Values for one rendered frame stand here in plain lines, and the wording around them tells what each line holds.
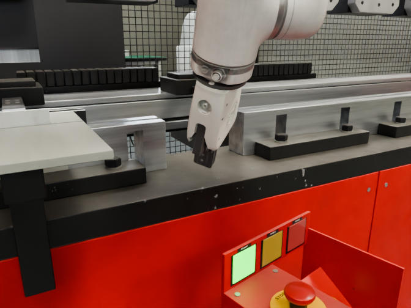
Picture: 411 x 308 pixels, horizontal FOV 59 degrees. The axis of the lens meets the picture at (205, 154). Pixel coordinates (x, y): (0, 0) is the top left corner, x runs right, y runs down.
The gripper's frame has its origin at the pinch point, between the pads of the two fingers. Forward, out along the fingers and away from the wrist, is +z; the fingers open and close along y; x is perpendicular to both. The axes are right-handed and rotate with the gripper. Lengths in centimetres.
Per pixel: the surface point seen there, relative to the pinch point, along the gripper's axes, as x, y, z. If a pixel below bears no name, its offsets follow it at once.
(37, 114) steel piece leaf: 21.4, -12.1, -7.2
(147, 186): 7.7, -5.3, 7.0
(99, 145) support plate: 7.6, -17.2, -12.0
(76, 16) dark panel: 56, 42, 7
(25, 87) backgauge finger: 40.7, 4.5, 4.8
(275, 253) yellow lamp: -15.9, -7.6, 7.2
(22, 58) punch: 31.0, -3.5, -8.7
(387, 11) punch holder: -23, 55, -12
